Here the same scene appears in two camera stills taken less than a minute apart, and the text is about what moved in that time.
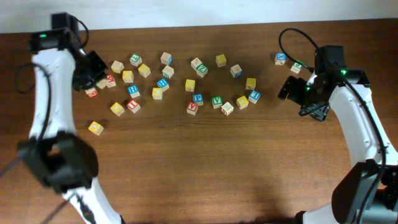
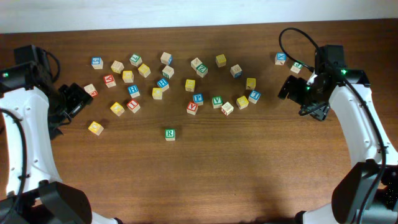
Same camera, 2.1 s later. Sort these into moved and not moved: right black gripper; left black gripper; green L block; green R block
Moved: left black gripper; green R block
Not moved: right black gripper; green L block
